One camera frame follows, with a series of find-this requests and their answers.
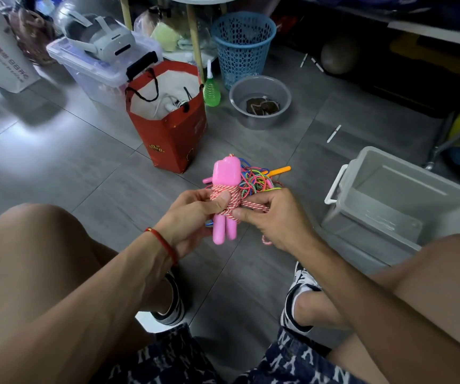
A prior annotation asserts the person's left shoe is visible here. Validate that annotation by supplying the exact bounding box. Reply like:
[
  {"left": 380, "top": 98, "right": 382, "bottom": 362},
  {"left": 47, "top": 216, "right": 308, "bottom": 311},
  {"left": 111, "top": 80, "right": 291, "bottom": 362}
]
[{"left": 150, "top": 269, "right": 187, "bottom": 326}]

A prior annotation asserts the grey plastic storage bin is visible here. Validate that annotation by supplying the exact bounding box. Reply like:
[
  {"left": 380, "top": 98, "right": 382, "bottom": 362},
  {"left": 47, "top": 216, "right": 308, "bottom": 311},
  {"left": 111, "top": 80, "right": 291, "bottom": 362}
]
[{"left": 321, "top": 146, "right": 460, "bottom": 273}]

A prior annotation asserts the red paper bag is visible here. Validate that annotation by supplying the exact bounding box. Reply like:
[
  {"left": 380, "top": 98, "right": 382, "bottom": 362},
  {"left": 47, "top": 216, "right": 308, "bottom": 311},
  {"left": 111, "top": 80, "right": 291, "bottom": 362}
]
[{"left": 125, "top": 60, "right": 208, "bottom": 174}]

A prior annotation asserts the person's right hand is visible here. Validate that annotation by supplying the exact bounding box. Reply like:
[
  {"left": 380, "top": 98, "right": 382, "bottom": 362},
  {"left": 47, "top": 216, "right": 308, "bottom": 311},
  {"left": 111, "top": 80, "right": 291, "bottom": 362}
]
[{"left": 232, "top": 187, "right": 318, "bottom": 254}]

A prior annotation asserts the yellow flat board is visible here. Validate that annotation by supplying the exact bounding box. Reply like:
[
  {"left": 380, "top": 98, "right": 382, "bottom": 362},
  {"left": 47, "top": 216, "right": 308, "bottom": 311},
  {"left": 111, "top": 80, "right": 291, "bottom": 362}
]
[{"left": 389, "top": 32, "right": 460, "bottom": 78}]

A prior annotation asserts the pile of jump ropes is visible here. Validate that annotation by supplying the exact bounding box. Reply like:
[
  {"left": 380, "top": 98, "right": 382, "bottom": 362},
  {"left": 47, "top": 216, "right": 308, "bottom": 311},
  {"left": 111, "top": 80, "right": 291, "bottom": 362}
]
[{"left": 202, "top": 157, "right": 293, "bottom": 228}]

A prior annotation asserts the white VR headset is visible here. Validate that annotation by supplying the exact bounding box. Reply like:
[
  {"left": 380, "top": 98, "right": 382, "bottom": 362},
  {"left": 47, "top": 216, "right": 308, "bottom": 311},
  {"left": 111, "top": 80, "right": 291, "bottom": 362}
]
[{"left": 63, "top": 11, "right": 137, "bottom": 63}]

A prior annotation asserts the person's left leg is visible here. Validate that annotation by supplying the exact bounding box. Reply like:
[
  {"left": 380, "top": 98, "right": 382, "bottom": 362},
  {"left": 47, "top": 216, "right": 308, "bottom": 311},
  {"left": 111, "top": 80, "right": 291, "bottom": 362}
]
[{"left": 0, "top": 203, "right": 175, "bottom": 348}]

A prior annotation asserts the grey plastic basin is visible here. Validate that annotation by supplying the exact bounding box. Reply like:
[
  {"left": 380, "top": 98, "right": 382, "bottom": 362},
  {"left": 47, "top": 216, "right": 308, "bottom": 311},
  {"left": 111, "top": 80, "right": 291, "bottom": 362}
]
[{"left": 228, "top": 75, "right": 292, "bottom": 131}]

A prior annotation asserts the blue folded mat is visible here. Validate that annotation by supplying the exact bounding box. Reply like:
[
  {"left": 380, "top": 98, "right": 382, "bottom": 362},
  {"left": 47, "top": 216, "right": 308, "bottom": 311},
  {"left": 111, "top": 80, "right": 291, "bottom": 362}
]
[{"left": 312, "top": 0, "right": 460, "bottom": 12}]

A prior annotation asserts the clear plastic storage bin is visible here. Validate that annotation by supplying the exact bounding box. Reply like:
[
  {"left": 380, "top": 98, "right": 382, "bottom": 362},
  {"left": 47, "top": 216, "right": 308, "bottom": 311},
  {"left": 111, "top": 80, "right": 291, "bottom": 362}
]
[{"left": 46, "top": 31, "right": 163, "bottom": 113}]

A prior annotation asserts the white oval side table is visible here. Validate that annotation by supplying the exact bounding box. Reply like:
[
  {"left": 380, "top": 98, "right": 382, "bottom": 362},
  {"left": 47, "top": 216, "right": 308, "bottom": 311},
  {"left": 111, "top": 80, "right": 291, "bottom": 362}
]
[{"left": 120, "top": 0, "right": 247, "bottom": 83}]

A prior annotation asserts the black rectangular pad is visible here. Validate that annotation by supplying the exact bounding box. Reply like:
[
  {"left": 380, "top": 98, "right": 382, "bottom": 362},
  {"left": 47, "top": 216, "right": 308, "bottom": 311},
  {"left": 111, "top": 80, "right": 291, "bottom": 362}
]
[{"left": 126, "top": 51, "right": 160, "bottom": 81}]

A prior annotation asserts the person's right forearm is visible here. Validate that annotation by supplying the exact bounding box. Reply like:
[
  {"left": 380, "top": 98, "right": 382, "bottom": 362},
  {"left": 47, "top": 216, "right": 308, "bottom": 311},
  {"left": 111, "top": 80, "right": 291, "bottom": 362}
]
[{"left": 298, "top": 235, "right": 460, "bottom": 384}]

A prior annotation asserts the white cable bundle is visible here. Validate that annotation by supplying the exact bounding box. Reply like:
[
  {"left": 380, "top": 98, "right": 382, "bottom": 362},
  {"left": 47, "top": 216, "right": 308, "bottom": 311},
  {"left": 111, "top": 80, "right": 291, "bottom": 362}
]
[{"left": 152, "top": 93, "right": 191, "bottom": 116}]

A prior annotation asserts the person's left hand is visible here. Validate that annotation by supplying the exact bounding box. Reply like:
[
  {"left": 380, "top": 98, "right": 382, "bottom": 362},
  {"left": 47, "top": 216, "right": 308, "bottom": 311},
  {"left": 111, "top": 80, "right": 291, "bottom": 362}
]
[{"left": 154, "top": 189, "right": 232, "bottom": 261}]

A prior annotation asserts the grey plastic stool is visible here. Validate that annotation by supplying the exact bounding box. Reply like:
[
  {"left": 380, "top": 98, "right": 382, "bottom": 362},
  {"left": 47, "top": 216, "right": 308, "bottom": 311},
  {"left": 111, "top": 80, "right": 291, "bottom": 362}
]
[{"left": 136, "top": 311, "right": 175, "bottom": 334}]

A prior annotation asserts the white paper shopping bag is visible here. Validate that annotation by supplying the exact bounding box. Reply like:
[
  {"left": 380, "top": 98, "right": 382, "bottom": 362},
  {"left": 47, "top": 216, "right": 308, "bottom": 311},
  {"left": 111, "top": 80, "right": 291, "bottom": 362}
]
[{"left": 0, "top": 5, "right": 41, "bottom": 94}]

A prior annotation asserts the brown tangled strap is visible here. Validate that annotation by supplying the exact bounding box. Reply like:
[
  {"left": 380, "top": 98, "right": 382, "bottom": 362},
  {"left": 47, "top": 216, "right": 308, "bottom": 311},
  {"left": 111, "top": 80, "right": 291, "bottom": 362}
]
[{"left": 245, "top": 97, "right": 281, "bottom": 116}]

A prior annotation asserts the person's right shoe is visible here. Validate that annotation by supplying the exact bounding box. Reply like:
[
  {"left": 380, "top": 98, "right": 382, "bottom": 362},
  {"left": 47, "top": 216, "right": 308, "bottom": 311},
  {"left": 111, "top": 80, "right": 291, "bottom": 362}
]
[{"left": 280, "top": 261, "right": 323, "bottom": 335}]

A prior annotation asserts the person's left forearm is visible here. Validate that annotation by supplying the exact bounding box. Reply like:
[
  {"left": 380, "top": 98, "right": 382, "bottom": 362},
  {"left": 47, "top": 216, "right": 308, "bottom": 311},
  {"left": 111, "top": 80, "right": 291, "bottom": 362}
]
[{"left": 0, "top": 231, "right": 175, "bottom": 384}]

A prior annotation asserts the red string bracelet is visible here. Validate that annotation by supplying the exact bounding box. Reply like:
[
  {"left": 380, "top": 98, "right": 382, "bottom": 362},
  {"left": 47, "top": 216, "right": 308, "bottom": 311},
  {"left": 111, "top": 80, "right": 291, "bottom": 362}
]
[{"left": 145, "top": 227, "right": 179, "bottom": 265}]

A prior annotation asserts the person's right leg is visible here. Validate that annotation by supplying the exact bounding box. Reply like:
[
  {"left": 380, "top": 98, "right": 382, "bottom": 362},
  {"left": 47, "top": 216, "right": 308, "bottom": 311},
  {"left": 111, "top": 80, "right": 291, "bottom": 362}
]
[{"left": 293, "top": 234, "right": 460, "bottom": 384}]

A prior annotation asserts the person's shoe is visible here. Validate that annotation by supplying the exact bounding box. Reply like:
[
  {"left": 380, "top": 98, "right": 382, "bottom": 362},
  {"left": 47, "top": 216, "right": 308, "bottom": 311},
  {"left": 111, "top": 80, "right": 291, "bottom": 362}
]
[
  {"left": 280, "top": 261, "right": 323, "bottom": 335},
  {"left": 150, "top": 269, "right": 187, "bottom": 326}
]

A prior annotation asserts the brown ball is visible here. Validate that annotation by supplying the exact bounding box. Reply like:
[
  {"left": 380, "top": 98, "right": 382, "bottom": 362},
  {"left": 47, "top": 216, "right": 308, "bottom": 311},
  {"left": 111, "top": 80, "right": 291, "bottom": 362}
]
[{"left": 321, "top": 35, "right": 360, "bottom": 75}]

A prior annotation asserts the green spray bottle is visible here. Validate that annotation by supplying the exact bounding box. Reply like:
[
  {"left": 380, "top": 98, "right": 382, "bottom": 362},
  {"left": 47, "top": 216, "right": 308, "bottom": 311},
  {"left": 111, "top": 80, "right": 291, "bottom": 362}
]
[{"left": 202, "top": 59, "right": 221, "bottom": 108}]

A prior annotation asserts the blue mesh wastebasket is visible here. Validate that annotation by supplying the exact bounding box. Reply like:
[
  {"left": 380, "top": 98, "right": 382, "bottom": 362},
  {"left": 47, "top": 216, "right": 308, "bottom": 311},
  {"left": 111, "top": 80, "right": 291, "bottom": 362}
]
[{"left": 210, "top": 11, "right": 277, "bottom": 91}]

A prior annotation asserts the clear plastic bag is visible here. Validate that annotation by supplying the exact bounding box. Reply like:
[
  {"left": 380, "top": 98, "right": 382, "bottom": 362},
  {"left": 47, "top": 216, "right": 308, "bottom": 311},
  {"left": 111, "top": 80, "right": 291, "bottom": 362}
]
[{"left": 134, "top": 5, "right": 219, "bottom": 62}]

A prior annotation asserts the grey balance dome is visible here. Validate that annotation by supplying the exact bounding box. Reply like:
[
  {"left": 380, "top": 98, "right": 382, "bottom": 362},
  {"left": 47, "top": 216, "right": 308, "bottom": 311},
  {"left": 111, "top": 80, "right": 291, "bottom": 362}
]
[{"left": 54, "top": 0, "right": 125, "bottom": 28}]

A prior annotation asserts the person's leg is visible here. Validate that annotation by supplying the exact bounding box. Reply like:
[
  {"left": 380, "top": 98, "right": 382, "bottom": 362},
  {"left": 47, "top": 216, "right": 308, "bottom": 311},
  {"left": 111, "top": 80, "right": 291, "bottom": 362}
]
[
  {"left": 293, "top": 234, "right": 460, "bottom": 384},
  {"left": 0, "top": 203, "right": 175, "bottom": 348}
]

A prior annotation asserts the wound pink-handled rope bundle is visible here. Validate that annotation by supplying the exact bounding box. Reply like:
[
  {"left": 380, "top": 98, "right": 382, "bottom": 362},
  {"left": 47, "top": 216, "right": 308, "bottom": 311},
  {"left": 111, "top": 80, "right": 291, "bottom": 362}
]
[{"left": 202, "top": 154, "right": 274, "bottom": 246}]

